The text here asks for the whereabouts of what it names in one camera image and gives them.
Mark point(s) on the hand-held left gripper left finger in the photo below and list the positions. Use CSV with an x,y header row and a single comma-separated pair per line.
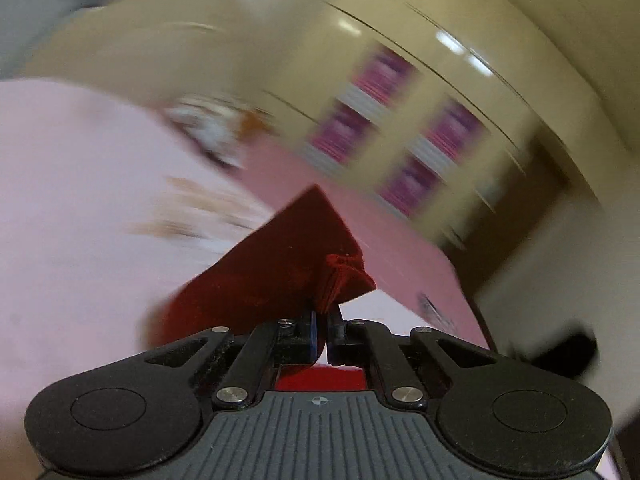
x,y
305,337

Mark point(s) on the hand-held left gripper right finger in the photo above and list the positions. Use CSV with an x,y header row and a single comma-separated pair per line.
x,y
336,340

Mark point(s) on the red knit garment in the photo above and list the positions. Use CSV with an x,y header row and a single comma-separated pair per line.
x,y
280,265

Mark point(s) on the pink bedspread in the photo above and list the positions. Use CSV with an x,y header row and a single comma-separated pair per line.
x,y
380,250

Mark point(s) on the black white striped cloth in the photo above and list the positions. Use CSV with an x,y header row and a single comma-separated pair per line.
x,y
436,310

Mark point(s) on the orange patterned pillow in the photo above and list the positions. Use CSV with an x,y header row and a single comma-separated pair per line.
x,y
254,122

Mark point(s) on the white floral pillow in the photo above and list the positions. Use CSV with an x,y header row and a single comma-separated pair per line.
x,y
207,127

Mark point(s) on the dark object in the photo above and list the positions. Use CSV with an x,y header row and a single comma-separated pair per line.
x,y
570,352

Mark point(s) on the white floral bed sheet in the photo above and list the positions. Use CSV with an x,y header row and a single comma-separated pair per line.
x,y
75,210

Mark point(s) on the cream wardrobe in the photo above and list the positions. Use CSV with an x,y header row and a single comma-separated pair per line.
x,y
450,50

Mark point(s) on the cream rounded headboard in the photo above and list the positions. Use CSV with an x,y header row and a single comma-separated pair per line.
x,y
130,45

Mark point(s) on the purple wall poster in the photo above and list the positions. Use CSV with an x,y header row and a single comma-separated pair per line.
x,y
455,130
385,72
410,187
342,132

